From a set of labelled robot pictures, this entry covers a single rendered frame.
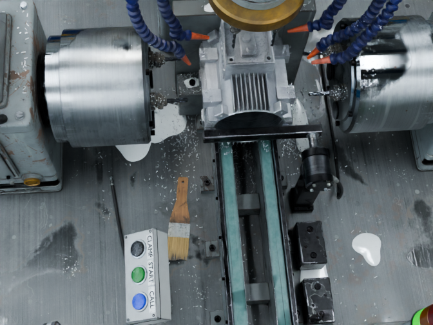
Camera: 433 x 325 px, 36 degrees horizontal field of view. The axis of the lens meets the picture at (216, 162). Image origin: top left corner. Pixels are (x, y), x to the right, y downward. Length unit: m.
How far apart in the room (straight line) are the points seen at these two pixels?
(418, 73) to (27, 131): 0.78
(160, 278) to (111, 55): 0.44
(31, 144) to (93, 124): 0.14
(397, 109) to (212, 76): 0.39
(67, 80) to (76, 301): 0.51
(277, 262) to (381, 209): 0.34
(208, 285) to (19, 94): 0.60
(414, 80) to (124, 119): 0.59
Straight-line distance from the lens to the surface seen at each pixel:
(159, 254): 1.28
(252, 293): 1.50
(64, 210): 1.61
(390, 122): 1.45
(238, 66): 1.36
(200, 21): 1.43
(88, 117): 1.34
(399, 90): 1.40
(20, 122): 1.31
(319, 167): 1.39
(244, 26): 1.19
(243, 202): 1.55
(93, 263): 1.56
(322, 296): 1.50
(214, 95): 1.39
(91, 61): 1.34
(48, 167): 1.51
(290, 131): 1.42
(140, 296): 1.26
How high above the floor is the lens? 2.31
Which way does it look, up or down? 68 degrees down
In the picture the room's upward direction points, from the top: 6 degrees clockwise
